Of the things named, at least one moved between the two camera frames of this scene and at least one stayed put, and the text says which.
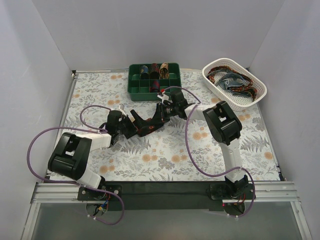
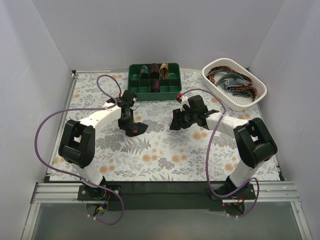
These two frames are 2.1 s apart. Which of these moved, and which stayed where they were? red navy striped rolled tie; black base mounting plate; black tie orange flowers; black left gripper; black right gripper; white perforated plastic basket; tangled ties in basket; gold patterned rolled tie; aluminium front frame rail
Moved: black right gripper; black left gripper; black tie orange flowers
Stayed: gold patterned rolled tie; tangled ties in basket; black base mounting plate; aluminium front frame rail; white perforated plastic basket; red navy striped rolled tie
